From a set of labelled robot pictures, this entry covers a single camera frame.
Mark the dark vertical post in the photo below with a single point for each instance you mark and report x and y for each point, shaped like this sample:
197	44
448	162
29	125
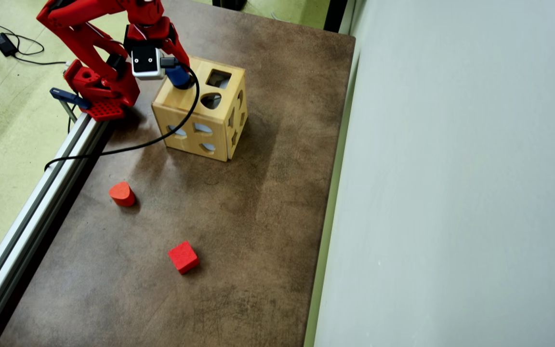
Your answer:
336	14

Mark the blue clamp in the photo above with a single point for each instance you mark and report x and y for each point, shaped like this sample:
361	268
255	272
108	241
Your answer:
69	98

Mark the red robot arm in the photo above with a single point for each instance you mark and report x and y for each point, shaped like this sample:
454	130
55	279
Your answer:
77	41

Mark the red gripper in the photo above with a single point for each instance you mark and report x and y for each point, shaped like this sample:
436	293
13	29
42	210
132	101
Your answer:
179	54

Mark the red wooden cube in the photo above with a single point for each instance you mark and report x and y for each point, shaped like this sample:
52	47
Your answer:
183	257

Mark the orange rounded wooden block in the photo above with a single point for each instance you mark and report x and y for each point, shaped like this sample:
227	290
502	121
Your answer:
122	193

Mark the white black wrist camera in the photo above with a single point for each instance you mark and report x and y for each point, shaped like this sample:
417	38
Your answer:
146	61

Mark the black object at table end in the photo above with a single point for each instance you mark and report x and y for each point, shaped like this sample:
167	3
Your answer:
229	4

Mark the wooden shape sorter box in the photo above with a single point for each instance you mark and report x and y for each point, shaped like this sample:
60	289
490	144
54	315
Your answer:
210	127

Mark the blue wooden cylinder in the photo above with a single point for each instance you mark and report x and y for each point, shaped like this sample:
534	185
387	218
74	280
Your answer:
178	77

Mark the aluminium profile rail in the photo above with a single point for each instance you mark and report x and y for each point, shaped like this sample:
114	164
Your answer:
32	226

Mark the black power adapter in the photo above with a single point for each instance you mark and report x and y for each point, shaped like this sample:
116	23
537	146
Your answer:
4	44

